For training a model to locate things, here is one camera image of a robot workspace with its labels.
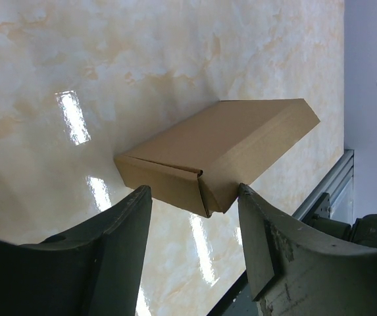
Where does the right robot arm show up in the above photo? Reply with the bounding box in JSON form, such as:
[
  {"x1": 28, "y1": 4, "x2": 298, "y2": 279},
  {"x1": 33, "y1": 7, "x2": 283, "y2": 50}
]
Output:
[{"x1": 303, "y1": 211, "x2": 377, "y2": 248}]

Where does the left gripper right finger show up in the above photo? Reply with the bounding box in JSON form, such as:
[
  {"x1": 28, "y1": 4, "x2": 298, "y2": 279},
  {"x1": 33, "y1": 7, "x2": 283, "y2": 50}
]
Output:
[{"x1": 238, "y1": 184, "x2": 377, "y2": 315}]

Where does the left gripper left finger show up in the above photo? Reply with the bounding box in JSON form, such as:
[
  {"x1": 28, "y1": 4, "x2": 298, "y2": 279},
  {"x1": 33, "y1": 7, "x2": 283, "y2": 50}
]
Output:
[{"x1": 0, "y1": 186, "x2": 152, "y2": 315}]

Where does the aluminium rail front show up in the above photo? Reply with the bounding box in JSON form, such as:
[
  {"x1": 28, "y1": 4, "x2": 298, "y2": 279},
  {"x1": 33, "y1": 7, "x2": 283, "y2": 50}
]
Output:
[{"x1": 293, "y1": 149, "x2": 355, "y2": 224}]

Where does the brown cardboard box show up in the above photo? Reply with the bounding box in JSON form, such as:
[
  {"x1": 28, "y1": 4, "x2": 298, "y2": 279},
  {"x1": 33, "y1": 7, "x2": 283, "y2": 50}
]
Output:
[{"x1": 114, "y1": 99, "x2": 320, "y2": 218}]

